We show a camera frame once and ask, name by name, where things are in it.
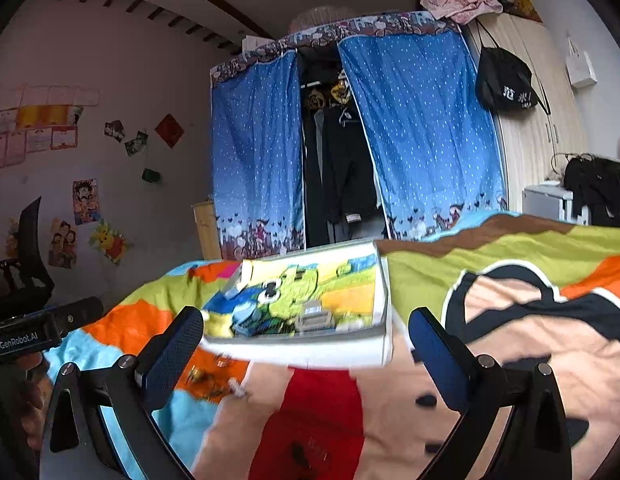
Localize gold chain necklace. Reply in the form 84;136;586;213
186;365;231;401

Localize white cartoon jewelry box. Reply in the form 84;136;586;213
200;240;392;370

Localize person's left hand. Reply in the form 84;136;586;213
16;352;52;452

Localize family cartoon poster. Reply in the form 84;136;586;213
48;218;77;270

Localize yellow pikachu sticker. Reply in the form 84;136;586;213
89;220;132;266

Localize anime character poster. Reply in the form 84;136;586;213
72;179;102;226

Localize colourful cartoon bed blanket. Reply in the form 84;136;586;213
42;210;620;480

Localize small wooden cabinet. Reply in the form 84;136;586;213
192;200;221;260

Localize blue hair claw clip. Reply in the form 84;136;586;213
230;286;263;337

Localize red diamond paper decoration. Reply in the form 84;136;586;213
155;114;184;148

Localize white small cabinet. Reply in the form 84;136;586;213
522;181;590;226

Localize grey hair comb clip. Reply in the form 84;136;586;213
295;300;336;334

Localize black clothes heap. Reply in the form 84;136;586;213
563;154;620;228

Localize light wooden wardrobe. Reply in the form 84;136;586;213
464;14;589;212

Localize blue fabric wardrobe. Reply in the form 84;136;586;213
210;12;508;260

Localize white paper bag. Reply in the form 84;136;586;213
565;36;598;89

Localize pink clothes pile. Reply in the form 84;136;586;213
420;0;503;25

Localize silver ring earring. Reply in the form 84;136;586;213
214;354;233;368

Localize dark green wall hook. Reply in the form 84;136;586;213
141;168;161;183

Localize award certificates on wall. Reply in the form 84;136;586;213
0;86;101;169

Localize wall photos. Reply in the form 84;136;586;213
104;120;148;156

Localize black drawstring bag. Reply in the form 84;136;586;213
475;20;551;116

